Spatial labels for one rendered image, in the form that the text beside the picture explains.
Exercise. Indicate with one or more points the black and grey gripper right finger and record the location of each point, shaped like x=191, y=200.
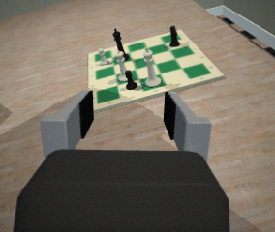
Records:
x=190, y=133

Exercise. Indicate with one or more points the white pawn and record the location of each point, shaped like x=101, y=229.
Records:
x=104, y=61

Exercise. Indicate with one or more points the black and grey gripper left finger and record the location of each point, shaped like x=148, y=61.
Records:
x=65, y=129

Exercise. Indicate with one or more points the green and cream chessboard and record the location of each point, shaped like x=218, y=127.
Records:
x=178, y=68

